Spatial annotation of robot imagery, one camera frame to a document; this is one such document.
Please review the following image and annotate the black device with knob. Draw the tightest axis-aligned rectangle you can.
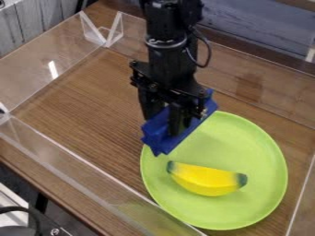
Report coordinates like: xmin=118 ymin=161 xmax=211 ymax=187
xmin=0 ymin=211 xmax=75 ymax=236

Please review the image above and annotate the clear acrylic enclosure wall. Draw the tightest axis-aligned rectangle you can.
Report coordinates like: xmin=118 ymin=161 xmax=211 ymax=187
xmin=0 ymin=17 xmax=315 ymax=236

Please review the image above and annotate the yellow toy banana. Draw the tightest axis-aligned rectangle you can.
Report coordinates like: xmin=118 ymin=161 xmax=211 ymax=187
xmin=166 ymin=160 xmax=247 ymax=196

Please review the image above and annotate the black cable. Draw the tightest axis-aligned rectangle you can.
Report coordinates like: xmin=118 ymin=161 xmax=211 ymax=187
xmin=0 ymin=206 xmax=42 ymax=236

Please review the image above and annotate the green round plate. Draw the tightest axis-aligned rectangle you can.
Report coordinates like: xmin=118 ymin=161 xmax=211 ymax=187
xmin=141 ymin=112 xmax=289 ymax=230

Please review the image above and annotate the blue plastic block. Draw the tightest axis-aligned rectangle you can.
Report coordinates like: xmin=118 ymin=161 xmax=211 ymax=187
xmin=142 ymin=88 xmax=218 ymax=157

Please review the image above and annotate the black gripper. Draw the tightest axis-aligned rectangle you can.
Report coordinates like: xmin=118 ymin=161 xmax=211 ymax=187
xmin=130 ymin=42 xmax=207 ymax=136

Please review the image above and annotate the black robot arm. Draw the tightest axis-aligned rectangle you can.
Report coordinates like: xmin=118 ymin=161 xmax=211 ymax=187
xmin=130 ymin=0 xmax=209 ymax=136

